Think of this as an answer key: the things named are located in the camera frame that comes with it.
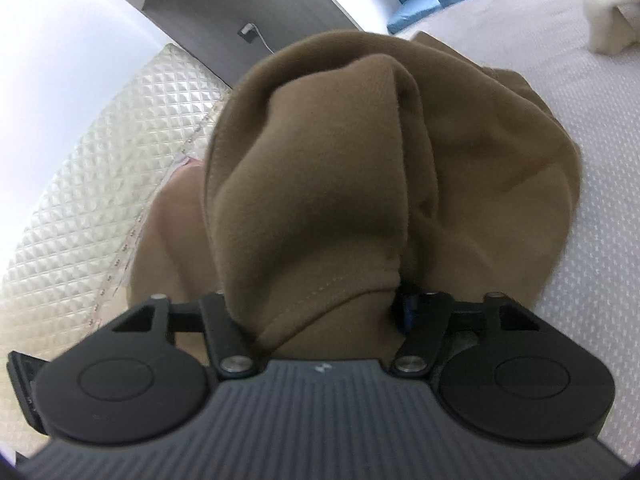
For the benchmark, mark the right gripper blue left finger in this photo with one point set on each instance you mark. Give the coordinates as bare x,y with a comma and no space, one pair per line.
227,349

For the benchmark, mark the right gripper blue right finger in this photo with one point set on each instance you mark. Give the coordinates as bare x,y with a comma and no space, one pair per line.
422,318

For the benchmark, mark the brown zip hoodie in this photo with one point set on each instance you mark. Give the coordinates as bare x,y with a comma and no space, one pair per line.
347,163

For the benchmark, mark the cream quilted headboard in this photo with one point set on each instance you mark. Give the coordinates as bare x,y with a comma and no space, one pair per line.
75,253

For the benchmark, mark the blue covered chair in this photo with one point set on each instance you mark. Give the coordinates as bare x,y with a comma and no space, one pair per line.
410,12

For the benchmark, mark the white cream garment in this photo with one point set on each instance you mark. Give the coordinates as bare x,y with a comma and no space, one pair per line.
609,31

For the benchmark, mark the wall charger with cable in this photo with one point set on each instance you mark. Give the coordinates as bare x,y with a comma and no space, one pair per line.
251,32

